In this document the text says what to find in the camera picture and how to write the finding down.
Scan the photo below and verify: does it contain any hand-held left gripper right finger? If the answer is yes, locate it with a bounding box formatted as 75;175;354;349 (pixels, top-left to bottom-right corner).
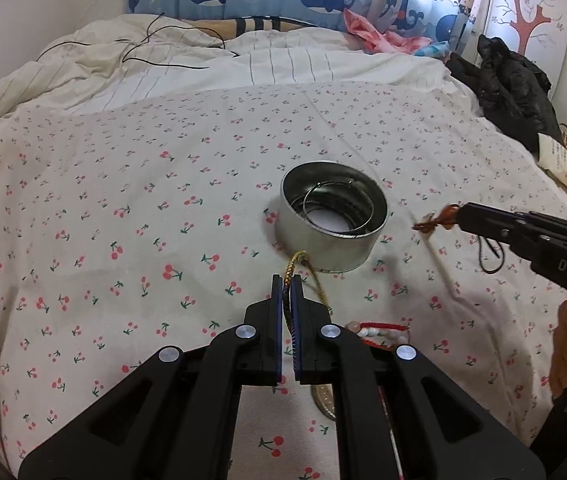
292;276;547;480

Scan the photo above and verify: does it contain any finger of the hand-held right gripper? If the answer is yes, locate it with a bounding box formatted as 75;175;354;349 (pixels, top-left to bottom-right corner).
455;202;547;263

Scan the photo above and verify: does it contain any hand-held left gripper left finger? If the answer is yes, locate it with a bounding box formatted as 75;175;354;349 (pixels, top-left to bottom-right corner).
18;275;284;480

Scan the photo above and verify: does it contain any amber bead bracelet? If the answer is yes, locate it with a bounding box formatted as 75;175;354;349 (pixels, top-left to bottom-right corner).
412;203;463;234

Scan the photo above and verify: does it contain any gold braided cord bracelet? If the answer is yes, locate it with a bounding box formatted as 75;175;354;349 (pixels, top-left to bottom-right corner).
283;250;329;356

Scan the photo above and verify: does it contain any round silver metal tin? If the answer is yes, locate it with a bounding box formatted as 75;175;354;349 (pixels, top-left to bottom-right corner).
274;161;389;272

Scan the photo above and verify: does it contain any white paper note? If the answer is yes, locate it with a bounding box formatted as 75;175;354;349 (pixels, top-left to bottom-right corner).
536;132;567;207

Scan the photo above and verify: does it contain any black puffer jacket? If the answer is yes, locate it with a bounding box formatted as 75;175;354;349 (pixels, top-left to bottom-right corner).
446;34;563;155

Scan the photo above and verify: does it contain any light blue patterned cloth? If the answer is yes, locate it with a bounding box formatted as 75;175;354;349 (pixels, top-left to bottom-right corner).
412;40;450;62

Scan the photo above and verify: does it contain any cherry print bed sheet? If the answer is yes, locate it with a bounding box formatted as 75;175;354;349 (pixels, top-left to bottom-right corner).
0;81;567;480

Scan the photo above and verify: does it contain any white wardrobe with tree decal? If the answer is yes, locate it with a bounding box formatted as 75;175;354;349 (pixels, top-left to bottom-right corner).
477;0;567;132

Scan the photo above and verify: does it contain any pink cloth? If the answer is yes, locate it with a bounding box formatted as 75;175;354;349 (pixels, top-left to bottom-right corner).
342;8;433;56

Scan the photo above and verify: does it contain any white striped duvet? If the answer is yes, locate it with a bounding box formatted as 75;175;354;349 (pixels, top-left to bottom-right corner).
0;13;482;132

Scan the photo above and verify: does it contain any tan black striped pillow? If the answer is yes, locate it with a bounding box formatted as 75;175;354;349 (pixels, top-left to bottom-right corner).
182;16;325;42

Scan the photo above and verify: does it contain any black cord bracelet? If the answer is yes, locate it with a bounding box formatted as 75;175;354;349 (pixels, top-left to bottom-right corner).
478;236;507;276

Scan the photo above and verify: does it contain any red cord white bead bracelet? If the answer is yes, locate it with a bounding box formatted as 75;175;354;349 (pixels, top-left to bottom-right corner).
345;319;413;352

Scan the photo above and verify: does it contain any silver wire hoop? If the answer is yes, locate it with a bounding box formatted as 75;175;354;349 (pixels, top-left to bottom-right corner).
302;180;360;234

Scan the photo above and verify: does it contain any thin black cable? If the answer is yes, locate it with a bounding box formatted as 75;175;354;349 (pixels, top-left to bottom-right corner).
38;12;228;69

